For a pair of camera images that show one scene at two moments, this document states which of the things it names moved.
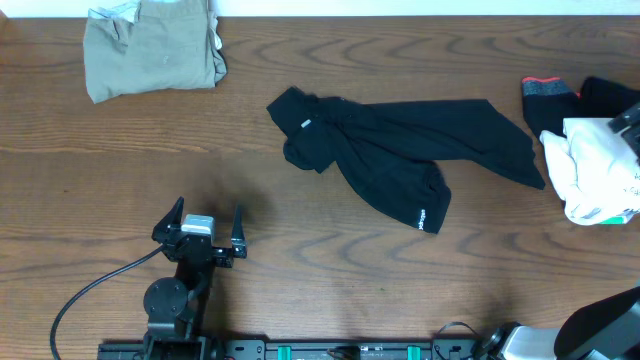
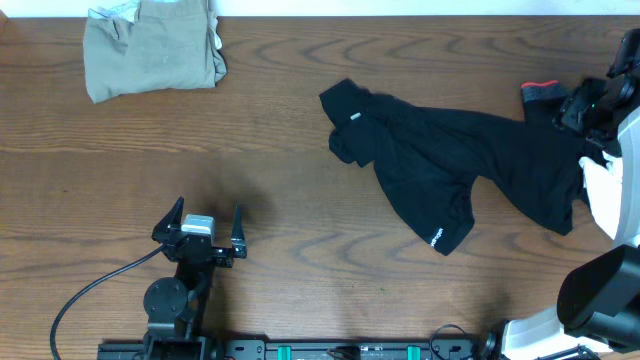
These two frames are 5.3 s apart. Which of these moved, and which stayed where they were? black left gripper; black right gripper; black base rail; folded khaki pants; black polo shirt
Moved: black right gripper; black polo shirt
Stayed: folded khaki pants; black base rail; black left gripper
